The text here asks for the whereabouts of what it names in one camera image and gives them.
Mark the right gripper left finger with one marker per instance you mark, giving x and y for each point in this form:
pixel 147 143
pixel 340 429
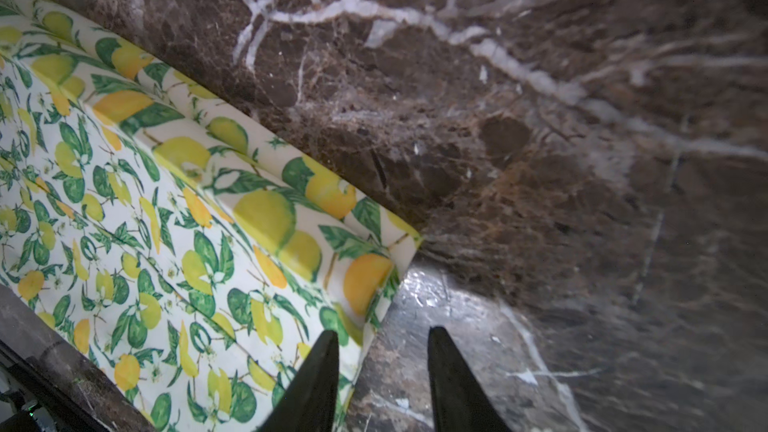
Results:
pixel 309 403

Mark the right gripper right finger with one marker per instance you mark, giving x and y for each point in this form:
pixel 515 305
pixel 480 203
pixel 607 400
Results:
pixel 458 400

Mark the lemon print skirt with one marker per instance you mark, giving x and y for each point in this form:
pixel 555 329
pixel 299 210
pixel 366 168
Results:
pixel 187 251

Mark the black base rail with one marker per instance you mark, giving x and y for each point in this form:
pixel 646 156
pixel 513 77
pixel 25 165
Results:
pixel 29 403

